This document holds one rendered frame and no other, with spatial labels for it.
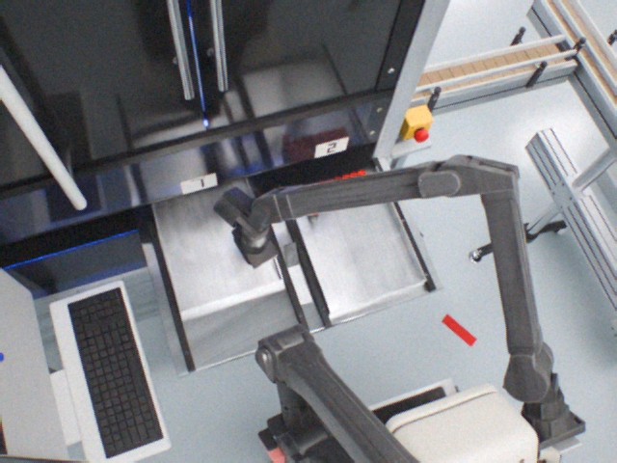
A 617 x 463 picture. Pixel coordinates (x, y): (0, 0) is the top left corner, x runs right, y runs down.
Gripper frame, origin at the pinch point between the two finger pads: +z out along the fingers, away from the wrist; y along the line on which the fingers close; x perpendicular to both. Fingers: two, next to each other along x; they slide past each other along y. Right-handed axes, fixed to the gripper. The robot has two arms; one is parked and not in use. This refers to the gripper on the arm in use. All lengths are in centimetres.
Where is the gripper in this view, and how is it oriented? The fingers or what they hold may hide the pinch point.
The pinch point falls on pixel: (254, 254)
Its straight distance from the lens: 137.0
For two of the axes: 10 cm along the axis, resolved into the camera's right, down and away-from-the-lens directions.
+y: -5.5, -8.1, 2.1
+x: -8.3, 4.9, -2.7
